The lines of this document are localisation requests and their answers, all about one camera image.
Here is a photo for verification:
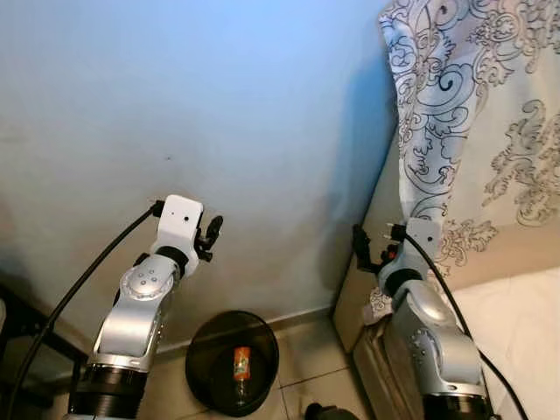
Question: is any black round waste bin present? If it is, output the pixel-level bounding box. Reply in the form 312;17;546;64
185;310;281;417

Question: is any orange label bottle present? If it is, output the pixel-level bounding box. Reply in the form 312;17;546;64
230;345;254;409

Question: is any grey patterned mattress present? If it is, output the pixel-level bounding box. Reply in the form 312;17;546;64
350;319;430;420

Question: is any white ornament print duvet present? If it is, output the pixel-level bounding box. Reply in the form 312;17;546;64
366;0;560;323

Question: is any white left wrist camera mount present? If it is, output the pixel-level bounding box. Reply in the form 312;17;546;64
157;194;205;257

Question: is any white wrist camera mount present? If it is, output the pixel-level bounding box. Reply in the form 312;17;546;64
157;194;205;257
402;216;444;268

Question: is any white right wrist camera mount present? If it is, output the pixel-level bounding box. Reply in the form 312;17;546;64
402;216;444;268

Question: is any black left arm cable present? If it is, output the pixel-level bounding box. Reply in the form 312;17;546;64
4;201;167;420

